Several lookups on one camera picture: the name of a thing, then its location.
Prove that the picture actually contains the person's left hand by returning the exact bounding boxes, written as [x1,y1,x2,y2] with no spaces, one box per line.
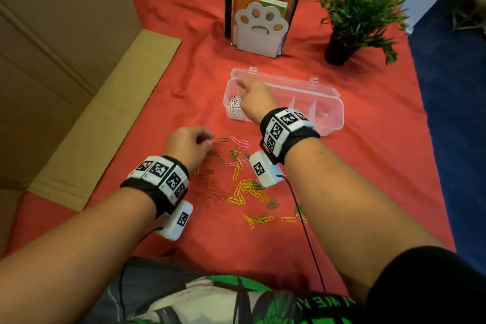
[163,126,215,173]

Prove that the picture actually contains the person's right hand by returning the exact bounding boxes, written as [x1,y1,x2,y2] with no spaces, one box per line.
[236,77,280,125]

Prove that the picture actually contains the pile of white paper clips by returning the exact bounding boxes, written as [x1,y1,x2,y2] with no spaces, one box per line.
[227,95,244,120]

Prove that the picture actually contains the clear plastic compartment box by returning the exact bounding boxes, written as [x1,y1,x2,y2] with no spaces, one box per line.
[223,66,345,137]

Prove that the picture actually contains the colored paper clips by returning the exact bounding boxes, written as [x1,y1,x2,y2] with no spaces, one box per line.
[193,136,309,230]

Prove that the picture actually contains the person's left forearm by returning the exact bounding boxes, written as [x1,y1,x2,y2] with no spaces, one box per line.
[0,187,157,324]

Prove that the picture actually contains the person's right forearm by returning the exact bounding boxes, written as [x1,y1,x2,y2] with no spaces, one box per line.
[283,137,445,305]

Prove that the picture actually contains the large brown cardboard box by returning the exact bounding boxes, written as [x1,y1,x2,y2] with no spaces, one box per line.
[0,0,182,256]

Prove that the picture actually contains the black white marker wristband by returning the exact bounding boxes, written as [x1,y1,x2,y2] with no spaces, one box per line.
[120,155,190,219]
[259,107,321,166]

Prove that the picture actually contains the white paw-shaped bookend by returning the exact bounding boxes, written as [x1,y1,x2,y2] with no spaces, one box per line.
[230,2,290,59]

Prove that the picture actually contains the small yellow book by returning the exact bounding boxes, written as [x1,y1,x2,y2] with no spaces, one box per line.
[236,0,289,13]

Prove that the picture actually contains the red tablecloth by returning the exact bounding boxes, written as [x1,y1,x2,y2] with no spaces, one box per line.
[4,0,456,298]

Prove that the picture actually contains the small green potted plant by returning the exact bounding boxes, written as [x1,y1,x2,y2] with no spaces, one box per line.
[317,0,418,67]

